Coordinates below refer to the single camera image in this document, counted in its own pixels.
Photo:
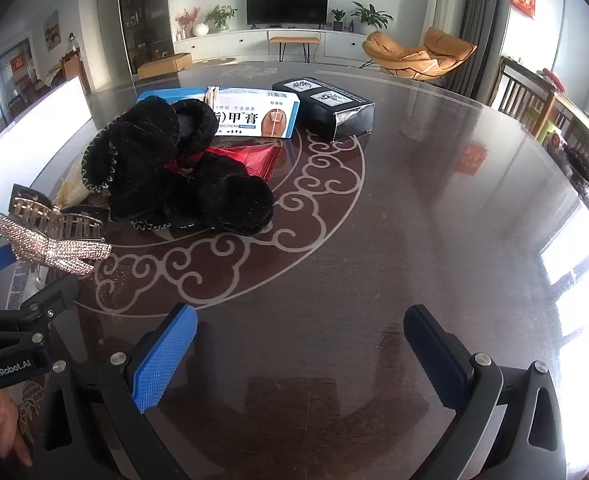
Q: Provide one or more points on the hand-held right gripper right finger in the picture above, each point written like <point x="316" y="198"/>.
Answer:
<point x="439" y="360"/>

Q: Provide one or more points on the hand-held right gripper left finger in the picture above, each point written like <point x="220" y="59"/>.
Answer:
<point x="164" y="355"/>

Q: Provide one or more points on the rhinestone claw hair clip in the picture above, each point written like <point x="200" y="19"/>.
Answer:
<point x="49" y="252"/>

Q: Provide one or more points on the blue and white cream box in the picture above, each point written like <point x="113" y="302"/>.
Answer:
<point x="254" y="110"/>

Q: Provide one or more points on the dark patterned desktop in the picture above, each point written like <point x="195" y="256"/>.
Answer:
<point x="374" y="235"/>

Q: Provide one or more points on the person's left hand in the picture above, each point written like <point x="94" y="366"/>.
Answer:
<point x="7" y="425"/>

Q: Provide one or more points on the yellow patterned pouch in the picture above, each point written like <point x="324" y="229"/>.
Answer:
<point x="69" y="190"/>

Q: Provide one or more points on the white board panel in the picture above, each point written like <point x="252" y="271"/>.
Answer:
<point x="49" y="115"/>

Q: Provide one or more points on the black fluffy hair bow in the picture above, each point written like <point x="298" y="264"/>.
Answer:
<point x="174" y="175"/>

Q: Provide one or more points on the brown wooden chair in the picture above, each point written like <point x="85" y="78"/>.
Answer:
<point x="72" y="67"/>

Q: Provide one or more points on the red packet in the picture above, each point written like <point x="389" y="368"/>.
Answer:
<point x="257" y="160"/>

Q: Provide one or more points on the cluttered side table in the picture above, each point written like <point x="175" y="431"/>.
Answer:
<point x="582" y="145"/>

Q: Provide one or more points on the white door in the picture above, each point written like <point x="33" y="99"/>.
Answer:
<point x="107" y="25"/>

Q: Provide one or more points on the black cardboard box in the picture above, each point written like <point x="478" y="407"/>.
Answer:
<point x="329" y="105"/>

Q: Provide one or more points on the dark wooden chair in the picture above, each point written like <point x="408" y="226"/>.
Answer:
<point x="517" y="92"/>

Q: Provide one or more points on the dark glass display cabinet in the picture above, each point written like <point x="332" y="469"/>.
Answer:
<point x="147" y="15"/>

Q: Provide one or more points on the red flowers in white vase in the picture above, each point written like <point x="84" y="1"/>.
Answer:
<point x="194" y="25"/>

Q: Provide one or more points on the orange lounge chair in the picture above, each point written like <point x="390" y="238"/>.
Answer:
<point x="409" y="55"/>

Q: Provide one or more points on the white tv cabinet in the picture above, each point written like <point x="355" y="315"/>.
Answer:
<point x="244" y="42"/>

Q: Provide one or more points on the green potted plant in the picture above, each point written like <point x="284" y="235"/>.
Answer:
<point x="220" y="16"/>

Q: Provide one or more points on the wooden bench with metal legs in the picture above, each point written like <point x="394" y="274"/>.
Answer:
<point x="294" y="40"/>

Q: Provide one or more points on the grey curtain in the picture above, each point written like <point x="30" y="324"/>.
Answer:
<point x="484" y="20"/>

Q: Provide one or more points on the large leafy potted plant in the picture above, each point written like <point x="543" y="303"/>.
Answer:
<point x="372" y="16"/>

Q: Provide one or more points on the small potted plant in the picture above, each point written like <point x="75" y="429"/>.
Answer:
<point x="338" y="19"/>

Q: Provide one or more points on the black television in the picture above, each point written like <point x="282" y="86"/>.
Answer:
<point x="287" y="5"/>

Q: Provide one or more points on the framed wall picture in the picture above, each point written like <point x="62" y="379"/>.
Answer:
<point x="51" y="27"/>

